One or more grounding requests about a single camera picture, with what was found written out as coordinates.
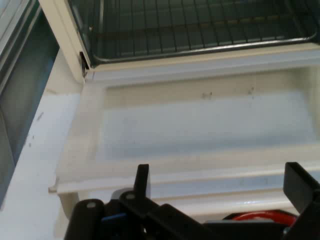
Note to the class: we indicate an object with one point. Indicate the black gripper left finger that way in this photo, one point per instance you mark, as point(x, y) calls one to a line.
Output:
point(140, 207)

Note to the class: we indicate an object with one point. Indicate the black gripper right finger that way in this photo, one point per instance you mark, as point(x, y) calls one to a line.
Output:
point(306, 192)

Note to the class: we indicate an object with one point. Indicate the red round object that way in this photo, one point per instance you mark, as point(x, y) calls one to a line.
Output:
point(262, 216)

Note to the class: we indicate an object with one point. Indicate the white oven door with glass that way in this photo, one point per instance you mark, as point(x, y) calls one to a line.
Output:
point(200, 125)

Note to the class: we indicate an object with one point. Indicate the black oven door hinge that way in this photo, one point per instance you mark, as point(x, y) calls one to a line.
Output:
point(83, 63)

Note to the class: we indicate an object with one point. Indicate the grey framed glass panel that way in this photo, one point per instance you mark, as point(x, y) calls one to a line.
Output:
point(22, 82)

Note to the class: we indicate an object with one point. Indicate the white toaster oven body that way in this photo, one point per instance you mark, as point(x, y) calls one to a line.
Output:
point(63, 32)

